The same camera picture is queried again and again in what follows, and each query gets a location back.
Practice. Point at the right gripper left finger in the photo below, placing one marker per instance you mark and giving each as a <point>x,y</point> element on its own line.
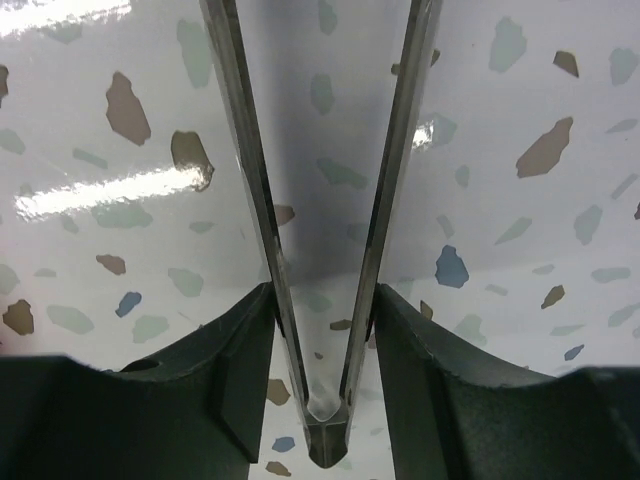
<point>192,410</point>

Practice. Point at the metal tongs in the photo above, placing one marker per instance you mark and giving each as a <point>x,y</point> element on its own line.
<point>327,439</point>

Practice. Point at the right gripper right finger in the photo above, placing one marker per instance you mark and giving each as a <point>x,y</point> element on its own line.
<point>455,411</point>

